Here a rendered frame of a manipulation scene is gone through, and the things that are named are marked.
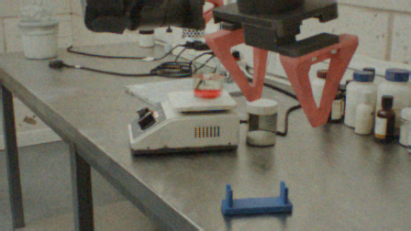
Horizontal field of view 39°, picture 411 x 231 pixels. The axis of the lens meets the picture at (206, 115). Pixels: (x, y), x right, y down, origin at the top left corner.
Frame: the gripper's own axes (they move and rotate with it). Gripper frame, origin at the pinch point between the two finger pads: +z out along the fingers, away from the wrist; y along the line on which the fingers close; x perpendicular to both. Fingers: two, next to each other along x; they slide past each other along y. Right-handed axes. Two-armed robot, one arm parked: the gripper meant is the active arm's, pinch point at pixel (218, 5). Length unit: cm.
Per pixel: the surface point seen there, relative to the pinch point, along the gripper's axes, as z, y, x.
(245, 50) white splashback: 53, 44, 20
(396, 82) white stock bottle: 29.1, -20.5, 15.6
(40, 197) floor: 38, 159, 101
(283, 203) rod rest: -14.5, -28.8, 25.2
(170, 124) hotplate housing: -11.4, 0.6, 20.4
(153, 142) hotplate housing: -14.0, 2.3, 23.7
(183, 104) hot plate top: -7.6, 1.2, 17.5
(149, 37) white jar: 59, 100, 23
